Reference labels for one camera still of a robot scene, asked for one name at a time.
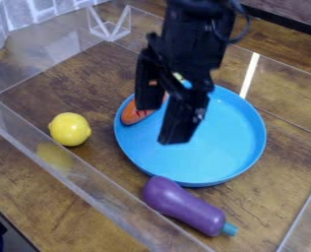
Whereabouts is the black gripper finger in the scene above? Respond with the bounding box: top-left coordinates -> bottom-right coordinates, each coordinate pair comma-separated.
158,91 -> 208,145

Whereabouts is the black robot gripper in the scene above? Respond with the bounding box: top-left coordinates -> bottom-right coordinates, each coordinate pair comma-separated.
134,0 -> 235,110

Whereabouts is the orange toy carrot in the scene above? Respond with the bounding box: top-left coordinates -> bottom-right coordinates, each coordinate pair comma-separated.
119,72 -> 186,126

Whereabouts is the blue plastic plate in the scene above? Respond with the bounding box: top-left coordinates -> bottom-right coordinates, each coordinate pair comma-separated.
113,87 -> 267,187

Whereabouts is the yellow toy lemon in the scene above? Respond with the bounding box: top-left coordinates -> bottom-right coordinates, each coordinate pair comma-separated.
47,112 -> 91,147

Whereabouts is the purple toy eggplant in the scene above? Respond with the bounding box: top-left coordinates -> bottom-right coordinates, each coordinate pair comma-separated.
142,176 -> 238,236

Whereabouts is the clear acrylic enclosure wall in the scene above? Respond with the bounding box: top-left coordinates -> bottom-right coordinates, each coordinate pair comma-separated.
0,0 -> 311,252

